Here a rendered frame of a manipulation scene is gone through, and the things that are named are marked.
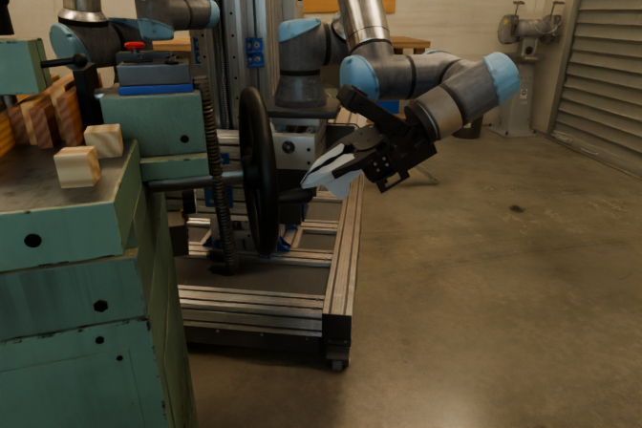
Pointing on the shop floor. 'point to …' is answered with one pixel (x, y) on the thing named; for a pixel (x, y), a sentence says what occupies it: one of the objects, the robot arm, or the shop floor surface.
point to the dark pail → (470, 130)
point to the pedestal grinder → (524, 59)
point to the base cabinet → (106, 367)
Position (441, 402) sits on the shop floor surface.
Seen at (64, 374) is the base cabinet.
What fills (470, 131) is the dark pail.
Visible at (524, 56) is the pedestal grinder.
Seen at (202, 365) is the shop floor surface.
